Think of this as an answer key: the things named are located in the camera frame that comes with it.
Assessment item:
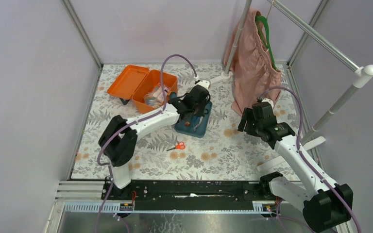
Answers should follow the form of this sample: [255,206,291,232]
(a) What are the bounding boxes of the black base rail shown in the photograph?
[101,178,283,212]

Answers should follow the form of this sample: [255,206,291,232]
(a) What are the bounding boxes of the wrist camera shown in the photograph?
[195,80,210,90]
[261,98,274,108]

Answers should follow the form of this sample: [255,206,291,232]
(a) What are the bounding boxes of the white clothes rack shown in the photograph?
[210,0,373,173]

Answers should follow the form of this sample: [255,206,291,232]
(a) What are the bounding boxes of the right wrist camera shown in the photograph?
[261,98,274,108]

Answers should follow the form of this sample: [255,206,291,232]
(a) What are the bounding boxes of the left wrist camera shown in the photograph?
[195,80,210,90]

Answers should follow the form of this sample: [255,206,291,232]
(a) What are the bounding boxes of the orange handled scissors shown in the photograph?
[167,141,186,151]

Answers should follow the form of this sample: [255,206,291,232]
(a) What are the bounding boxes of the blue plastic tweezers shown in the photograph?
[199,115,209,129]

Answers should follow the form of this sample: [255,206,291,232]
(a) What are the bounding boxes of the black handled scissors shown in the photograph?
[193,116,203,132]

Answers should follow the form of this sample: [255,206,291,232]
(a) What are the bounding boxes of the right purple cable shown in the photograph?
[257,86,362,233]

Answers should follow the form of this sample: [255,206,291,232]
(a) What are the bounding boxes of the orange medicine box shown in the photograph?
[107,65,160,114]

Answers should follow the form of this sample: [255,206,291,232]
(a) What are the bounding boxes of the pink hanging garment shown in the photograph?
[230,8,282,116]

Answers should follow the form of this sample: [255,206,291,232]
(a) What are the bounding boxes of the blue bandage package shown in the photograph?
[144,93,163,108]

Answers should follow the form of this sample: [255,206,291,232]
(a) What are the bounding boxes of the green clothes hanger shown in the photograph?
[255,15,277,71]

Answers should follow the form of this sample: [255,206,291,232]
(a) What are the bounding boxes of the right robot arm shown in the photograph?
[238,102,353,233]

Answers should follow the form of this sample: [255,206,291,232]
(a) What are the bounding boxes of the teal tray insert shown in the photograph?
[174,101,213,138]

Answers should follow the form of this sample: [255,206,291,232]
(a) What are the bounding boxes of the white gauze packet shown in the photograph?
[153,85,170,103]

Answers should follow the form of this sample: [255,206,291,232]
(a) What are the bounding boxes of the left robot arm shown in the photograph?
[98,81,211,200]

